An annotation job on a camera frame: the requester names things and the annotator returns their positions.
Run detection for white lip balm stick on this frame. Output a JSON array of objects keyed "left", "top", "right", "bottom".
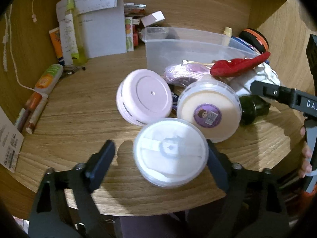
[{"left": 25, "top": 93, "right": 48, "bottom": 134}]

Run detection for orange capped pen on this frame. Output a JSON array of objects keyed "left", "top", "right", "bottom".
[{"left": 14, "top": 92, "right": 42, "bottom": 132}]

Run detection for white cosmetic tube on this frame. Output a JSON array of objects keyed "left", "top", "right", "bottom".
[{"left": 60, "top": 14, "right": 78, "bottom": 66}]

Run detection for pink round lidded container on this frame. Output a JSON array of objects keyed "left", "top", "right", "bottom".
[{"left": 116, "top": 69, "right": 173, "bottom": 126}]

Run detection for beige puff container purple sticker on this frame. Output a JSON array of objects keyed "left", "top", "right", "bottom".
[{"left": 177, "top": 75, "right": 242, "bottom": 143}]

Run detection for white string cord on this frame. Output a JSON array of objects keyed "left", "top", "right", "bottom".
[{"left": 2, "top": 0, "right": 39, "bottom": 93}]

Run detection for green orange tube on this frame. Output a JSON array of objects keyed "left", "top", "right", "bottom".
[{"left": 34, "top": 64, "right": 63, "bottom": 95}]

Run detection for black hair clips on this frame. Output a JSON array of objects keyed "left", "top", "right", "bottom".
[{"left": 61, "top": 66, "right": 86, "bottom": 79}]

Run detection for pink rope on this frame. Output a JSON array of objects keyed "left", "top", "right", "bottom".
[{"left": 163, "top": 63, "right": 214, "bottom": 88}]

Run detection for white round puff container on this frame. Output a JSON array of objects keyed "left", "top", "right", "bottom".
[{"left": 133, "top": 118, "right": 208, "bottom": 189}]

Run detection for receipt paper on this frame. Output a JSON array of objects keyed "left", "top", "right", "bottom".
[{"left": 0, "top": 108, "right": 24, "bottom": 173}]

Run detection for yellow-green spray bottle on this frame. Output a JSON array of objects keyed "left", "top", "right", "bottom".
[{"left": 65, "top": 0, "right": 88, "bottom": 67}]

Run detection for red velvet pouch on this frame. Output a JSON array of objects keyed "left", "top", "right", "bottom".
[{"left": 210, "top": 52, "right": 271, "bottom": 77}]

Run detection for stack of booklets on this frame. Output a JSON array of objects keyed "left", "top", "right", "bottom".
[{"left": 124, "top": 3, "right": 147, "bottom": 17}]

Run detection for black orange round case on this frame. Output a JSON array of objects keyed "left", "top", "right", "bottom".
[{"left": 239, "top": 28, "right": 269, "bottom": 54}]

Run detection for blue zip pouch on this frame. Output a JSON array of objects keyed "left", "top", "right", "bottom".
[{"left": 228, "top": 36, "right": 261, "bottom": 59}]

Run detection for white folded paper stand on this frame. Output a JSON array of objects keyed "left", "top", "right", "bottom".
[{"left": 55, "top": 0, "right": 127, "bottom": 59}]

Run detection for clear plastic storage bin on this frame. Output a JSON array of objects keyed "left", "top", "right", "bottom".
[{"left": 142, "top": 27, "right": 257, "bottom": 75}]

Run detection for person's right hand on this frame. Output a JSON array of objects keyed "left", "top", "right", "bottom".
[{"left": 298, "top": 126, "right": 312, "bottom": 178}]

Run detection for dark green bottle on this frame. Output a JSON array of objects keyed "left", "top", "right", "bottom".
[{"left": 239, "top": 95, "right": 271, "bottom": 125}]

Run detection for cream small bottle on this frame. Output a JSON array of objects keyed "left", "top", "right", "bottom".
[{"left": 222, "top": 26, "right": 232, "bottom": 46}]

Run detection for red small box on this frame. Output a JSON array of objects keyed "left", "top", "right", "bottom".
[{"left": 133, "top": 25, "right": 139, "bottom": 47}]

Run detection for fruit pattern booklet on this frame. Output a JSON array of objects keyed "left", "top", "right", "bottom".
[{"left": 125, "top": 17, "right": 134, "bottom": 52}]

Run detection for pink white small box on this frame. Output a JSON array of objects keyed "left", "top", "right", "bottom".
[{"left": 141, "top": 11, "right": 165, "bottom": 27}]

